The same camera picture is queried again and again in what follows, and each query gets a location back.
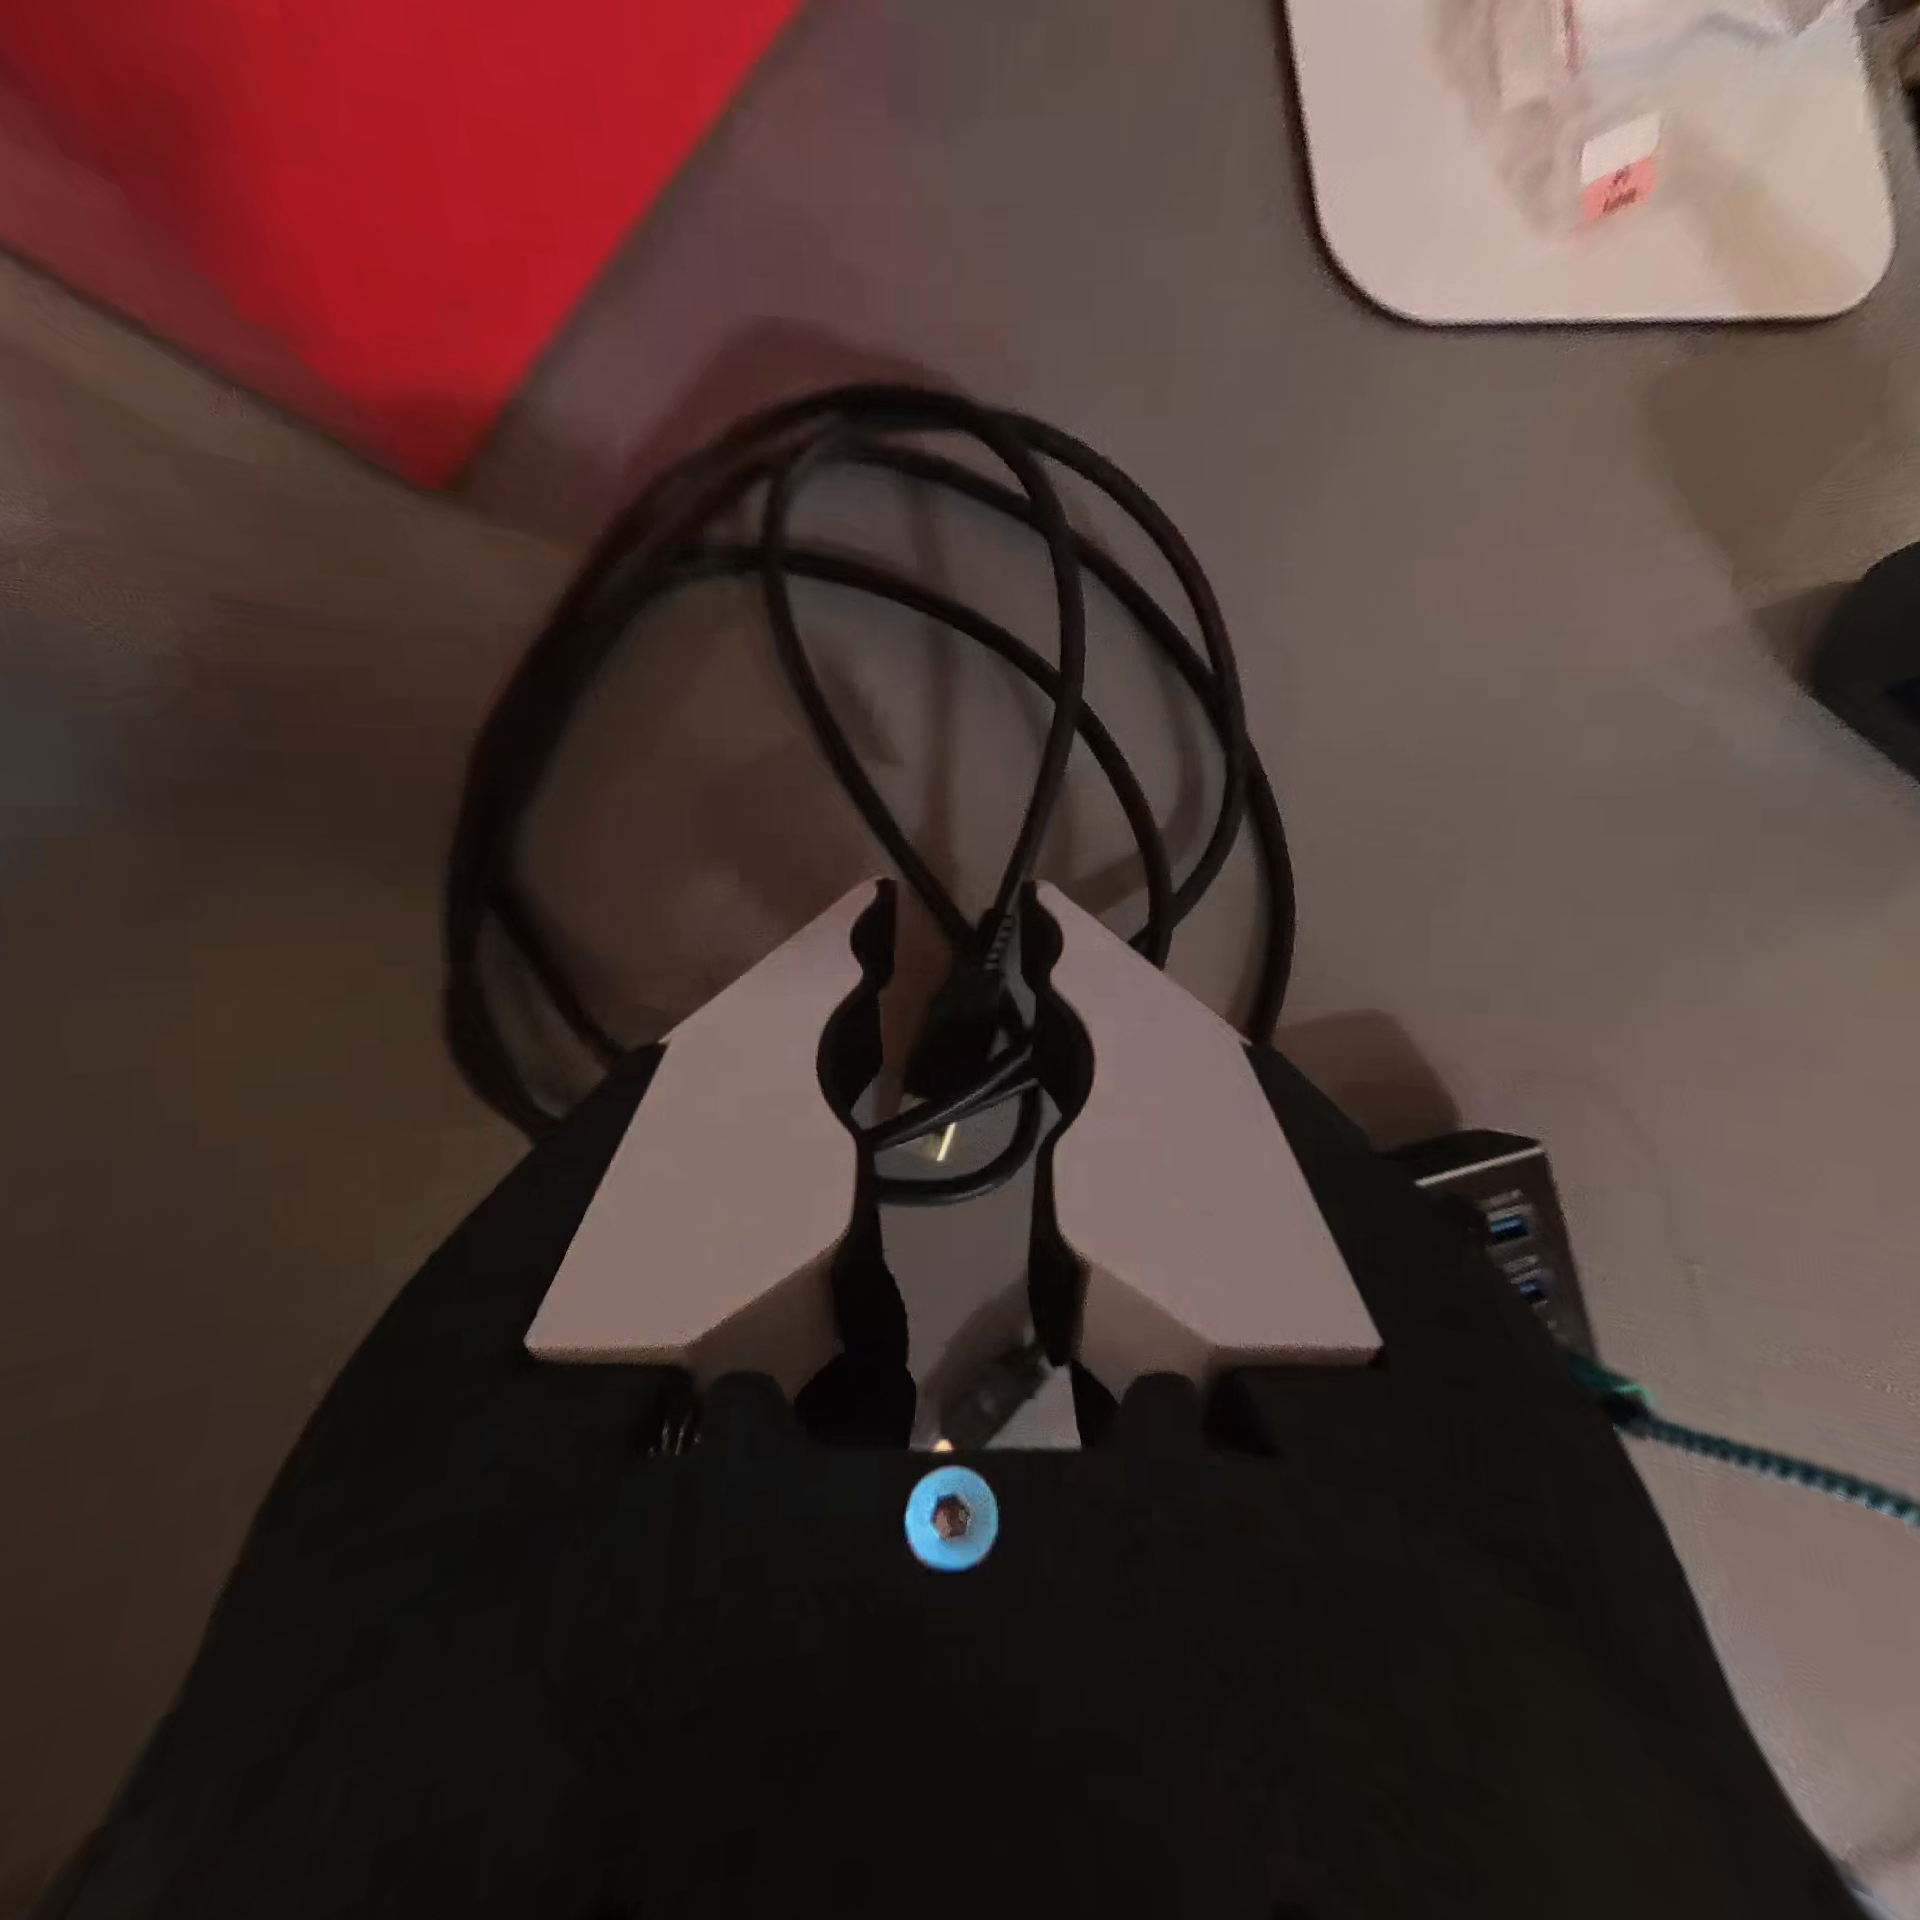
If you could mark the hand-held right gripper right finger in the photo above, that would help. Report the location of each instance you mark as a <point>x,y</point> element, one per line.
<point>1201,1201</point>

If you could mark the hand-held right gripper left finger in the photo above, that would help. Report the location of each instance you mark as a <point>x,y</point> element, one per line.
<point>705,1201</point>

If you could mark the black usb hub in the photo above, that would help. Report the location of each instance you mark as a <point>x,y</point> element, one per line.
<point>1500,1177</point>

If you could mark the red mat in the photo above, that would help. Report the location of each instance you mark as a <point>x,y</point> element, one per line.
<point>375,195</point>

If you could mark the clear plastic bag pink label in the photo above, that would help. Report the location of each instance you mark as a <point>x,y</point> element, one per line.
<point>1560,120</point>

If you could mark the white rounded base plate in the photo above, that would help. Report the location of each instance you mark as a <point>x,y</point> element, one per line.
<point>1769,254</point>

